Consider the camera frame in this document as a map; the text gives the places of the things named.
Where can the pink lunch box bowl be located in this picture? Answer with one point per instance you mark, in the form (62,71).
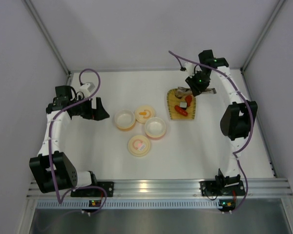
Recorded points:
(155,128)

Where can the red sushi roll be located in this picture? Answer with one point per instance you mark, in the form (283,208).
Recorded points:
(179,94)

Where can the metal serving tongs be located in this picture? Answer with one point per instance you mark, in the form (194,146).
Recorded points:
(208,91)

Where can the yellow lunch box bowl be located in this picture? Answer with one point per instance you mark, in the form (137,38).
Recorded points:
(125,120)

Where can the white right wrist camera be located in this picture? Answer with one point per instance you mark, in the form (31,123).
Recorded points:
(189,68)

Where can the bamboo serving tray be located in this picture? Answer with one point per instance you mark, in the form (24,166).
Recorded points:
(172,101)

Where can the cream lid pink handle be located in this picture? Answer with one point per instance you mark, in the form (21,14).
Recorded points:
(139,146)

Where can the aluminium mounting rail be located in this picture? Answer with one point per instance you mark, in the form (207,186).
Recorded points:
(195,188)

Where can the cream lid yellow handle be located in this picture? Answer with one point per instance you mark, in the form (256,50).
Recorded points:
(143,113)

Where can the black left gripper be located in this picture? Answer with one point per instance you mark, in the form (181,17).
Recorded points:
(93,108)

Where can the red toy sausage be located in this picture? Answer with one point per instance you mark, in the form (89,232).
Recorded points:
(180,111)

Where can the grey slotted cable duct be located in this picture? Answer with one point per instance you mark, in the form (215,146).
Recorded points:
(134,204)

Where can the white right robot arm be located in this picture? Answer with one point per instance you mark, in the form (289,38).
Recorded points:
(238,119)

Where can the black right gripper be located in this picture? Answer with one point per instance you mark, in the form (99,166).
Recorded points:
(194,88)

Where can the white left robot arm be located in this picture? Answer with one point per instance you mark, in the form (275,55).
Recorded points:
(51,168)

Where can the green sushi roll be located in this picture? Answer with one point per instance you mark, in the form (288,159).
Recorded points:
(183,105)

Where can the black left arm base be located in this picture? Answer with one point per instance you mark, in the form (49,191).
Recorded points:
(102,189)

